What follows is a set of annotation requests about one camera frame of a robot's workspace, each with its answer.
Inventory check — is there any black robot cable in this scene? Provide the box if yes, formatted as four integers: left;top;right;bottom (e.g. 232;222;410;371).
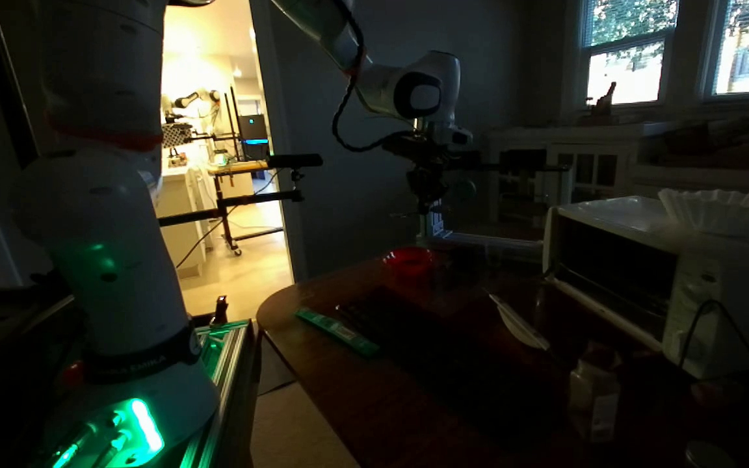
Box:
329;29;412;156

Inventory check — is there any small labelled bottle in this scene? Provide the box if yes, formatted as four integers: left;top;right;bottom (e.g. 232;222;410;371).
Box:
567;343;624;446

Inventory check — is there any wooden cart with black legs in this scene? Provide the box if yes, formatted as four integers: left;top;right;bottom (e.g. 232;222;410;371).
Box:
211;157;288;260

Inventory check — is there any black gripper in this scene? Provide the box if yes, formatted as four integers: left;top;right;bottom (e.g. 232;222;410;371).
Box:
399;152;453;244

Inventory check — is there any white plastic spoon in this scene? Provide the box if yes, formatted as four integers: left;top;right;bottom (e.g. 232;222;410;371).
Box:
487;291;550;354

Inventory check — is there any white toaster oven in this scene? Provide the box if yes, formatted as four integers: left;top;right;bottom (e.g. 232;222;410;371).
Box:
540;195;749;382

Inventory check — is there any white paper coffee filter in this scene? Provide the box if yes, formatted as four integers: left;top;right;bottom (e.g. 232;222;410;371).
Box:
656;187;749;239

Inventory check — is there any aluminium extrusion frame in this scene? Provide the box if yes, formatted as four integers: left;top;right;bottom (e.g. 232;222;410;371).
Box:
448;226;550;254

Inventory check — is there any black toaster power cable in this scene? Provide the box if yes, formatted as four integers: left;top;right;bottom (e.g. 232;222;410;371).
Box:
673;295;749;371

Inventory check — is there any aluminium robot mounting base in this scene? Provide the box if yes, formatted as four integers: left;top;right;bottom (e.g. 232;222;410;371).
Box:
34;315;259;468

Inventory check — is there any white glass door cabinet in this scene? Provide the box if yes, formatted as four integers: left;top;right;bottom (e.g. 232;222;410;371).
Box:
483;122;665;239

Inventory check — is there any red bowl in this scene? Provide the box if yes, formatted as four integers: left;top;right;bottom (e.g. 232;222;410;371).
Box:
380;244;438;281

